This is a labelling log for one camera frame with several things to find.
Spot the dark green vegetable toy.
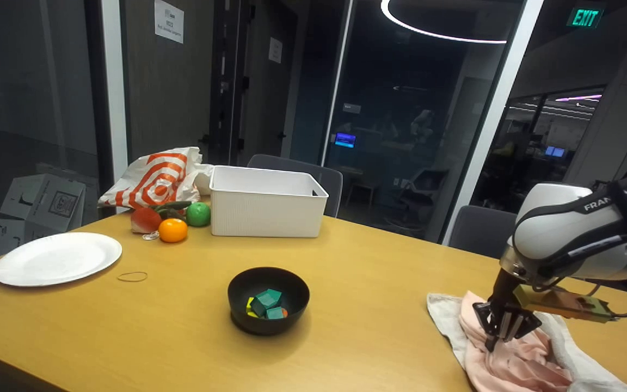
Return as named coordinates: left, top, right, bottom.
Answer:
left=154, top=199, right=194, bottom=217

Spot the distant computer monitor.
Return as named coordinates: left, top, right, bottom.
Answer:
left=543, top=145, right=571, bottom=162

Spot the small cardboard box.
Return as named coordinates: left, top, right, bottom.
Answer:
left=0, top=217, right=30, bottom=262

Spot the green exit sign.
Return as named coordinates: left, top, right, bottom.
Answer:
left=563, top=6, right=608, bottom=31

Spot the orange fruit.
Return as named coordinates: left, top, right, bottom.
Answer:
left=157, top=217, right=191, bottom=247

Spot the large cardboard box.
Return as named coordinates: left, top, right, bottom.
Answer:
left=0, top=172, right=90, bottom=235

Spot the blue lit screen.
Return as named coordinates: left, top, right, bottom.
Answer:
left=332, top=131, right=360, bottom=152

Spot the green apple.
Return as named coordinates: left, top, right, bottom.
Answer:
left=186, top=200, right=214, bottom=229

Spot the pink shirt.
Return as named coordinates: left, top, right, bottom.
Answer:
left=458, top=291, right=575, bottom=392

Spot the black bowl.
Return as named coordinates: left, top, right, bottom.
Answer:
left=227, top=267, right=312, bottom=338

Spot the tan wrist camera mount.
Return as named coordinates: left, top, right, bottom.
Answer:
left=514, top=284, right=615, bottom=323

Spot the red fruit toy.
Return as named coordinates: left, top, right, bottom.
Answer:
left=128, top=206, right=164, bottom=238

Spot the white round plate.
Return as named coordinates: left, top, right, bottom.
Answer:
left=0, top=231, right=124, bottom=291

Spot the ring ceiling light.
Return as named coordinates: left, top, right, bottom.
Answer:
left=378, top=0, right=511, bottom=48

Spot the small paper notice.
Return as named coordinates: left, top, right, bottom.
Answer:
left=266, top=35, right=286, bottom=65

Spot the orange and white striped bag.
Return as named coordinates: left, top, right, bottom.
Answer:
left=96, top=147, right=211, bottom=213

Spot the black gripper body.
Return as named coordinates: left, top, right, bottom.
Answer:
left=487, top=268, right=532, bottom=316

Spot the white terry towel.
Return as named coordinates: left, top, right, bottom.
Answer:
left=424, top=291, right=627, bottom=392

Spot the white plastic bin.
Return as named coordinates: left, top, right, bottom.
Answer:
left=207, top=166, right=332, bottom=240

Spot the large white paper sign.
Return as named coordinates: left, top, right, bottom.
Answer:
left=153, top=0, right=188, bottom=47

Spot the large teal block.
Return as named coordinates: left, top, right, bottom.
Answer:
left=254, top=287, right=286, bottom=312

